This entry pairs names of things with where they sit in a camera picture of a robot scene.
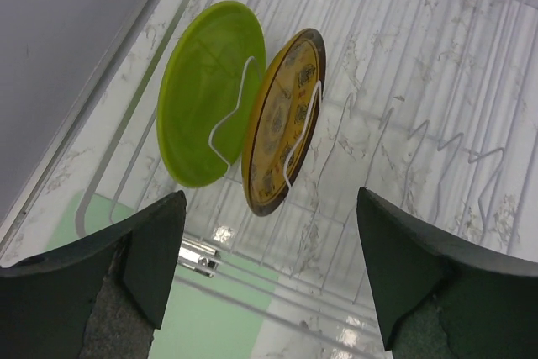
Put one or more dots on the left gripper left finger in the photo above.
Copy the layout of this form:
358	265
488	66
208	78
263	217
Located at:
102	296

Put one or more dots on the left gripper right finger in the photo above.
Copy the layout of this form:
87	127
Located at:
439	296

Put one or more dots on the yellow brown patterned plate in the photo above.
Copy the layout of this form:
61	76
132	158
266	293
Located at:
283	121

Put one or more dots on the green plastic plate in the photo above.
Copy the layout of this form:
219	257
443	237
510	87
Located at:
208	90

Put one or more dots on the white wire dish rack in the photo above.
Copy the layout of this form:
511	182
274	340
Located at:
430	103

